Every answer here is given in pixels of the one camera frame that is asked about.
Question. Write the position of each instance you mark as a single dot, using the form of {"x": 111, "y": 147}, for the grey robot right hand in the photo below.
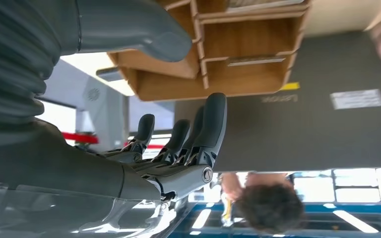
{"x": 78, "y": 164}

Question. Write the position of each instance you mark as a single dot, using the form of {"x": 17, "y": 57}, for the person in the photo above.
{"x": 269, "y": 207}

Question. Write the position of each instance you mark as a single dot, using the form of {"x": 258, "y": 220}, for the gold and white card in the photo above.
{"x": 256, "y": 61}

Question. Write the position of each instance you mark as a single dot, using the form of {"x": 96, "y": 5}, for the red barrier belt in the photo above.
{"x": 80, "y": 138}

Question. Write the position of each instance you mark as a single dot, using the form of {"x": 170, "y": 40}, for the clear plastic film wrap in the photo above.
{"x": 62, "y": 216}

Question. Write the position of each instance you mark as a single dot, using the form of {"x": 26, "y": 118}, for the grey kiosk stand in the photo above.
{"x": 95, "y": 108}

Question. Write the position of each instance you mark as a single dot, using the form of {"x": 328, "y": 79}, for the grey laptop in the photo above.
{"x": 308, "y": 131}

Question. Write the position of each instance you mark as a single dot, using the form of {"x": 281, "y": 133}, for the wooden compartment box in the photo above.
{"x": 243, "y": 36}

